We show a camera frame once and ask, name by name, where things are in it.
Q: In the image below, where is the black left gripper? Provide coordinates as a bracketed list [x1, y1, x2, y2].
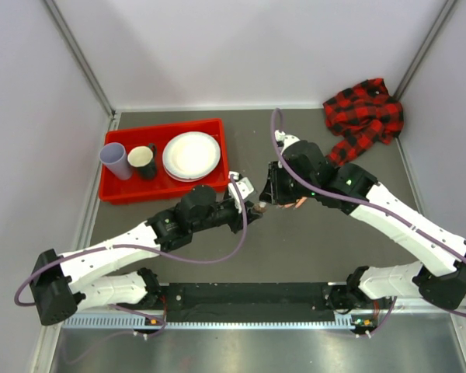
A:
[191, 196, 262, 234]

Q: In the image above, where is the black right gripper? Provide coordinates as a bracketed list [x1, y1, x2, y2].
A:
[260, 161, 317, 206]

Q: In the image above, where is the nail polish bottle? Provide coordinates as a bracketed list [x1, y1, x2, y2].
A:
[253, 201, 267, 214]

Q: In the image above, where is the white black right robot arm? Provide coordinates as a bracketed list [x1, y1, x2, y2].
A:
[259, 131, 466, 311]

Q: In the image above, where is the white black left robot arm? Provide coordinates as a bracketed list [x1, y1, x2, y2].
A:
[27, 184, 263, 326]

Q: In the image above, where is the mannequin hand with nails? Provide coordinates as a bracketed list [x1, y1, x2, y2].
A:
[277, 197, 307, 209]

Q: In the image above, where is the white paper plate stack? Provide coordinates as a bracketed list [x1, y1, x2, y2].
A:
[162, 131, 221, 182]

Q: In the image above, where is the red plastic tray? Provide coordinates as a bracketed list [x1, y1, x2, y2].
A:
[99, 118, 229, 204]

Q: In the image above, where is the dark green mug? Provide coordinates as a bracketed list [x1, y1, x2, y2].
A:
[127, 144, 157, 180]

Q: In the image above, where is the red black plaid shirt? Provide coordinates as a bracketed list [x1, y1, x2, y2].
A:
[323, 78, 405, 166]

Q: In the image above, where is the lilac plastic cup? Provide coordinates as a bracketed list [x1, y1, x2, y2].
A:
[99, 142, 133, 180]

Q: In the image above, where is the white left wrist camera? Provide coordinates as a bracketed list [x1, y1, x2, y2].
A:
[228, 172, 255, 201]

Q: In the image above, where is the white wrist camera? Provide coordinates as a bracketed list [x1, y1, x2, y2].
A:
[228, 172, 255, 201]
[274, 130, 300, 153]

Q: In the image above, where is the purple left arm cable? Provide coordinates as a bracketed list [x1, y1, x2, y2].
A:
[14, 173, 249, 339]

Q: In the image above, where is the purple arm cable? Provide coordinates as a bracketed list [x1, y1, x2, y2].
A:
[14, 173, 249, 339]
[270, 107, 466, 337]

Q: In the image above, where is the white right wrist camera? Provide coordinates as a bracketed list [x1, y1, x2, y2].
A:
[274, 130, 300, 153]

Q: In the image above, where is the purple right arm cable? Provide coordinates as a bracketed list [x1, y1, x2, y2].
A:
[270, 107, 466, 337]

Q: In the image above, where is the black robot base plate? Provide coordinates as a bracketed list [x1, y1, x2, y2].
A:
[162, 283, 335, 322]

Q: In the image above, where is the grey slotted cable duct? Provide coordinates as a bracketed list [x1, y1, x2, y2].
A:
[61, 310, 377, 331]

